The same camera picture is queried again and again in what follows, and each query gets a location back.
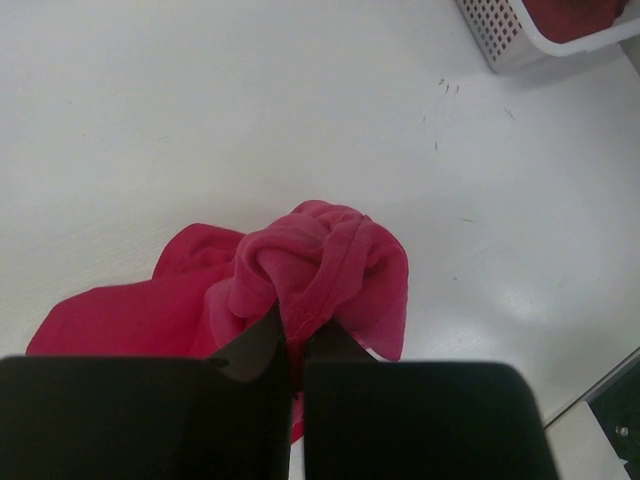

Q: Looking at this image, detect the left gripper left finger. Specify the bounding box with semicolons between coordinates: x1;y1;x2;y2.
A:
1;311;291;479

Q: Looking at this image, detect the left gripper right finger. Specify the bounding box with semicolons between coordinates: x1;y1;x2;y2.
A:
303;322;559;479

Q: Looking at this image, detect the pink t-shirt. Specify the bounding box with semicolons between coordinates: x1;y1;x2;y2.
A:
24;199;411;444

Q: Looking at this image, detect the dark red t-shirt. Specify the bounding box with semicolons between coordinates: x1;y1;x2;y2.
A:
523;0;630;44

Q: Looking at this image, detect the white plastic basket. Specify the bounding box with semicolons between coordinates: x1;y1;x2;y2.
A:
457;0;639;75

